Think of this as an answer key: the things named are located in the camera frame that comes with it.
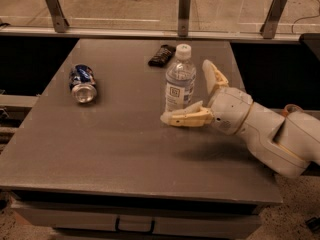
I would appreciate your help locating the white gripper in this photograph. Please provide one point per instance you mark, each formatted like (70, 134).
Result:
(230, 110)

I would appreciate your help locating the clear plastic water bottle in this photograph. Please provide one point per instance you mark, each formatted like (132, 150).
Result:
(180, 79)

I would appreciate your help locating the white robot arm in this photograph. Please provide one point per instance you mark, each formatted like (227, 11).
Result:
(287, 142)

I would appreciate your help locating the black snack bar wrapper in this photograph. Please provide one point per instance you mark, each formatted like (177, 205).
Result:
(162, 56)

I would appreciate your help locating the orange tape roll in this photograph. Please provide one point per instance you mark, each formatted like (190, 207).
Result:
(290, 108)

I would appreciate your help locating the crushed blue soda can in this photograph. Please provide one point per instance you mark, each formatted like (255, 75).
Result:
(82, 83)

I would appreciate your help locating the grey table drawer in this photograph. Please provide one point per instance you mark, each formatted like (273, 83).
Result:
(98, 222)

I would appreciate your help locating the middle metal rail bracket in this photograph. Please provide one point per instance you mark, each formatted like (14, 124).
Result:
(183, 17)

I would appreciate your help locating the metal rail bracket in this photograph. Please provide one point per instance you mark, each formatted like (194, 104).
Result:
(60, 23)
(270, 25)
(183, 17)

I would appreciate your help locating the right metal rail bracket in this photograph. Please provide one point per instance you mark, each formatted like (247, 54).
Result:
(270, 25)

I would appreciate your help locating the black drawer handle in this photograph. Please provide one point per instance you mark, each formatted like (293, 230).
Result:
(128, 224)

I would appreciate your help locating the left metal rail bracket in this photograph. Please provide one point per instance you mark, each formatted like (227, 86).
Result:
(60, 23)

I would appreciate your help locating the horizontal metal rail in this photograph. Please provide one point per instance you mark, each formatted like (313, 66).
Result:
(142, 34)

